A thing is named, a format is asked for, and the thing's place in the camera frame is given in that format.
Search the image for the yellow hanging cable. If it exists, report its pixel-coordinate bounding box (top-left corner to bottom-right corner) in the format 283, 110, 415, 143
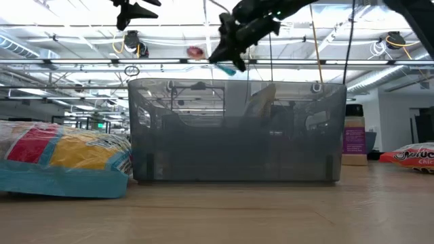
309, 3, 325, 85

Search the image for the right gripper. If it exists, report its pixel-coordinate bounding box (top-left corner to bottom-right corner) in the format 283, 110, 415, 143
208, 12, 281, 73

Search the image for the black lid purple label bottle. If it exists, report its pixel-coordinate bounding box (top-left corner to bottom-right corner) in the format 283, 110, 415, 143
341, 104, 369, 166

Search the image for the clear yellow noodle packet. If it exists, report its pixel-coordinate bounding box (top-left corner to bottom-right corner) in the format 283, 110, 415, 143
244, 83, 277, 119

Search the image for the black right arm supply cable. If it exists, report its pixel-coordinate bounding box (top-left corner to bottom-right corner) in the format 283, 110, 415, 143
342, 0, 356, 85

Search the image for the blue bowl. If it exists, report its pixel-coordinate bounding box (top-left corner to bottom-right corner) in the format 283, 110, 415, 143
365, 131, 378, 154

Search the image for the yellow blue ramen packet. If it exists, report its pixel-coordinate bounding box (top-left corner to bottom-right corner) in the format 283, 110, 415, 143
0, 120, 133, 199

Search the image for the orange white ramen packet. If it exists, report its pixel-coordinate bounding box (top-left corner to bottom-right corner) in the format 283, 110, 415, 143
378, 142, 434, 174

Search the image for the black ceiling cable reel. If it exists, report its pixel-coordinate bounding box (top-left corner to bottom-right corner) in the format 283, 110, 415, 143
122, 29, 150, 58
384, 30, 408, 51

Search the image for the grey plastic bin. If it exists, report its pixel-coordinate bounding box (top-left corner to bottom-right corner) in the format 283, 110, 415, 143
127, 78, 347, 184

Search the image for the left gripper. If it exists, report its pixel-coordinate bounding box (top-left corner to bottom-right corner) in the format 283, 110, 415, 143
108, 0, 162, 31

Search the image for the iridescent rainbow metal spoon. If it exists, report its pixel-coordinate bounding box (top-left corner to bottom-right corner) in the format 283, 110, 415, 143
186, 45, 237, 77

